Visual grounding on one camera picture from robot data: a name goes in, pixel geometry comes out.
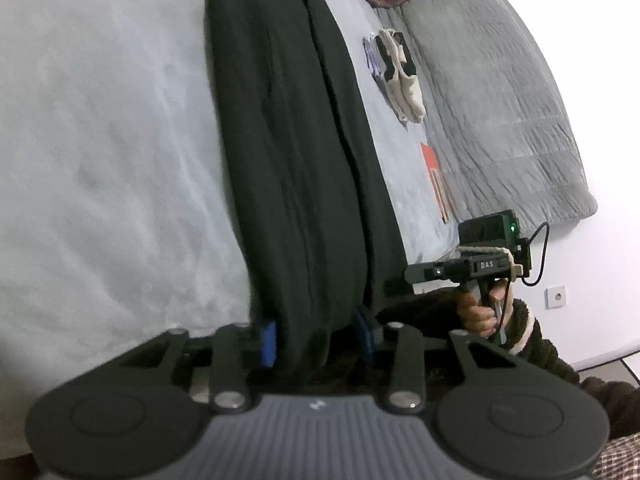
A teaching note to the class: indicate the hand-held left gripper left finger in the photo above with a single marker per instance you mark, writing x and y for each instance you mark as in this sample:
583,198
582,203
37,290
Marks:
269,342

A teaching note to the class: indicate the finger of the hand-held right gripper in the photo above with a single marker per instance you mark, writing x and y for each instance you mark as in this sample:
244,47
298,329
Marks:
398,289

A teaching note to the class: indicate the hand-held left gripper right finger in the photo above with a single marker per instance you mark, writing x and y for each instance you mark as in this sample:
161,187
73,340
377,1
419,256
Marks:
362,332

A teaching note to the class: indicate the black pants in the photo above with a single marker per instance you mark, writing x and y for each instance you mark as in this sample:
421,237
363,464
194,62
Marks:
290,160

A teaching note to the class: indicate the person's right forearm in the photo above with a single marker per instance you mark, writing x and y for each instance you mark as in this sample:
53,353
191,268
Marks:
540,345

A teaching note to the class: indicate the stack of folded clothes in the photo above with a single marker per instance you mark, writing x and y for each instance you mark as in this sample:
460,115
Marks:
400,75

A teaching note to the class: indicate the person's right hand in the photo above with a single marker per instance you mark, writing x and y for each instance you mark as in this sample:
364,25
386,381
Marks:
477,317

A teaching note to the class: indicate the orange book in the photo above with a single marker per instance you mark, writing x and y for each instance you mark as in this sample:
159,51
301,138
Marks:
430,165

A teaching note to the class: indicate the grey quilted duvet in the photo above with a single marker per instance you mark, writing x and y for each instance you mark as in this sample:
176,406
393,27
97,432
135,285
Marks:
500,110

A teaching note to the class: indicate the person's dark fleece jacket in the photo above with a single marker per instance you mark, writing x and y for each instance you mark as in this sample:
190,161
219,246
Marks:
610,400

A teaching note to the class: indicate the person's checked pants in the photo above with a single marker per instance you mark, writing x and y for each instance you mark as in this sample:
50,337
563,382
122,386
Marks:
622,460

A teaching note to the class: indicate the wall socket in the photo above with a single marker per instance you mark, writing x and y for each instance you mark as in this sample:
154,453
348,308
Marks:
556,296

